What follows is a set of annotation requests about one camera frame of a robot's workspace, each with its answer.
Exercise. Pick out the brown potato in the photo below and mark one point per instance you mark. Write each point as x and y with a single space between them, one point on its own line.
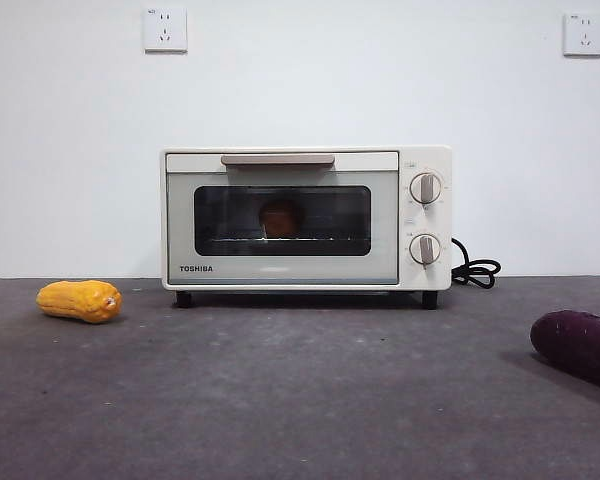
280 220

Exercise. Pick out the beige round oven knob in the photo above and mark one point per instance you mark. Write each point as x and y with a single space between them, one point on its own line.
426 249
426 188

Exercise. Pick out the cream Toshiba toaster oven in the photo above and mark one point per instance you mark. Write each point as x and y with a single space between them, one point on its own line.
431 220

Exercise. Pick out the yellow corn cob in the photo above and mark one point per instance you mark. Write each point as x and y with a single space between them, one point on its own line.
77 301

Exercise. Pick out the white wall socket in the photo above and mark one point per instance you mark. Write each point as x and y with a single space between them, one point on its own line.
583 35
165 31

